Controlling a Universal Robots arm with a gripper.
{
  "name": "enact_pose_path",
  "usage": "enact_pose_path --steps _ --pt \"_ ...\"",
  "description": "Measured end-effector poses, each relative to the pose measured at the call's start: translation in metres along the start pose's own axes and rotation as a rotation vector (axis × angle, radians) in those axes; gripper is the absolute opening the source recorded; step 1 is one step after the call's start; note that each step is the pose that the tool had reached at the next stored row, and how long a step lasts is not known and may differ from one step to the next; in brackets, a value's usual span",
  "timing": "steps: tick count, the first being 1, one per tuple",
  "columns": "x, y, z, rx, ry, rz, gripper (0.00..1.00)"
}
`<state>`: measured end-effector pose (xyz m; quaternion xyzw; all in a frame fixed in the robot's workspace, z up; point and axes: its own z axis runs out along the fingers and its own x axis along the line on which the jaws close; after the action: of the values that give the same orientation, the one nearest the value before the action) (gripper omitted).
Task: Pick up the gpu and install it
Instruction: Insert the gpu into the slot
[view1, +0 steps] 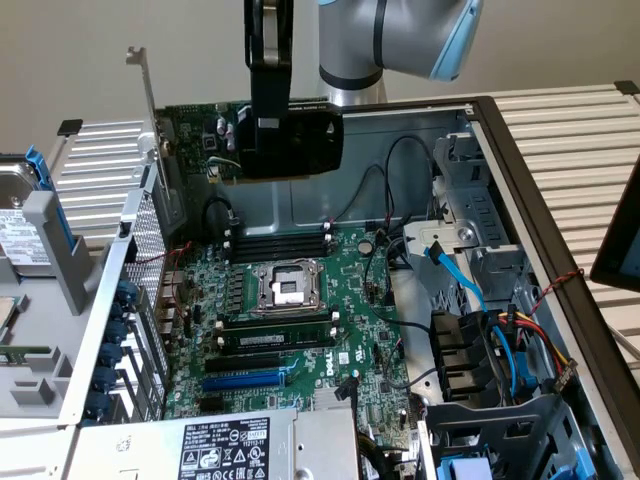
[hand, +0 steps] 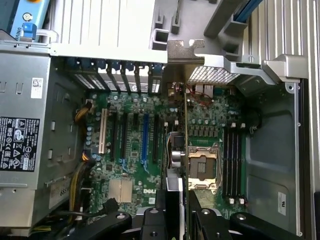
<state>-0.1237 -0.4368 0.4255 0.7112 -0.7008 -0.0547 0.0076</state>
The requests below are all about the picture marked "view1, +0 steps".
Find silver chipset heat sink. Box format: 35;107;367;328
313;387;354;412

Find black motherboard cable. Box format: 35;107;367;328
363;237;434;335

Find long black case wire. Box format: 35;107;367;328
331;134;435;227

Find green graphics card black fan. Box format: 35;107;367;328
125;45;347;222

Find spare green RAM stick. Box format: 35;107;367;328
0;346;53;367

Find black RAM slot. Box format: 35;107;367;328
233;248;330;262
233;232;329;245
233;238;329;251
233;243;330;256
216;311;341;330

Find hard disk with blue carrier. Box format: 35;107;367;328
0;144;77;280

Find thin red wire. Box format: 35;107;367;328
133;241;195;312

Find short black looped wire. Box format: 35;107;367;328
201;196;237;247

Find black long expansion slot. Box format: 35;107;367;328
203;351;282;374

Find red black twisted wire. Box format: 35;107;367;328
528;268;586;317

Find green Dell motherboard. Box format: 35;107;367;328
158;227;427;454

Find blue SATA wire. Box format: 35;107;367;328
423;241;539;402

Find grey blue drive cage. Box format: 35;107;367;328
416;392;627;480

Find yellow red black power wires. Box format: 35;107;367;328
498;304;580;395

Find silver metal disk bay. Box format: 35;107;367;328
402;131;532;282

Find black framed monitor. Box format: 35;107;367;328
589;153;640;304

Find blue expansion slot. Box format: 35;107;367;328
201;369;287;394

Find grey parts rack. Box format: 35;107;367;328
0;191;110;427

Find silver power supply unit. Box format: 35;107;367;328
63;406;362;480

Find CPU chip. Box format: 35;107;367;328
0;293;30;347

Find blue card latch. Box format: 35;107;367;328
104;319;132;347
86;392;112;419
94;367;122;394
116;279;140;309
97;342;125;369

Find CPU socket metal frame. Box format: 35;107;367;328
249;258;327;318

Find open PC case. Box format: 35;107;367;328
59;94;640;480

